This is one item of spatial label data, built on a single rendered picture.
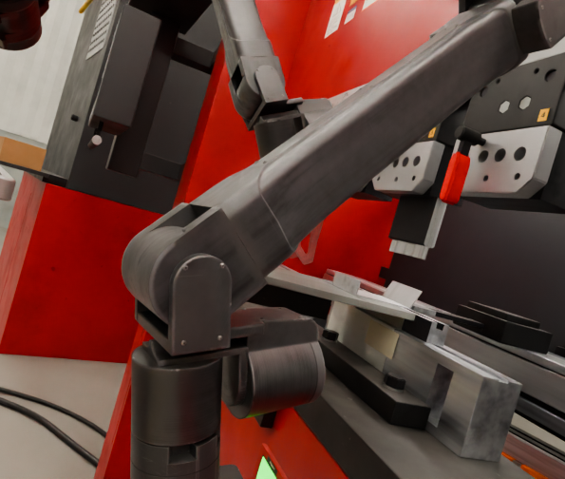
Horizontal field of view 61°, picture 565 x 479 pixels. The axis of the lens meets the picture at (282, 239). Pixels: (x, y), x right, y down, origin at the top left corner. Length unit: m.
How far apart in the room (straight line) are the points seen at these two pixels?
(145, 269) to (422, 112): 0.23
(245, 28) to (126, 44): 0.98
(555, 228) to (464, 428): 0.76
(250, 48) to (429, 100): 0.37
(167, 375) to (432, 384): 0.42
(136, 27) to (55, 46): 6.12
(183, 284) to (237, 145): 1.30
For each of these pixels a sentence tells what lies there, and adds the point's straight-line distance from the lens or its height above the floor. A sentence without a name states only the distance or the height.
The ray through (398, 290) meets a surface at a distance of 0.81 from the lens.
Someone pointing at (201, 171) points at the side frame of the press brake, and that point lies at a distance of 1.53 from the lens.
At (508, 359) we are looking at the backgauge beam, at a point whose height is 0.96.
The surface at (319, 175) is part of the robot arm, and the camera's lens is 0.32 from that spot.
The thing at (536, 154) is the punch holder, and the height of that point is 1.22.
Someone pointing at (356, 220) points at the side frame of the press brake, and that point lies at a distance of 1.71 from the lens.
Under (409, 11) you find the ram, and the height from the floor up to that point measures 1.52.
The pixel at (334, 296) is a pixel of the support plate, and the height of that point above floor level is 1.00.
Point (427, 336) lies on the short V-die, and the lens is 0.69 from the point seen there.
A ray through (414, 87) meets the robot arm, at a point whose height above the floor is 1.19.
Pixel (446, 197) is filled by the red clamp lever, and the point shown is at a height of 1.16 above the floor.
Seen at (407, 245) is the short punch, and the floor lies 1.10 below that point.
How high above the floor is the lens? 1.06
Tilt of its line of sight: 1 degrees down
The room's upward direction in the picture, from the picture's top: 16 degrees clockwise
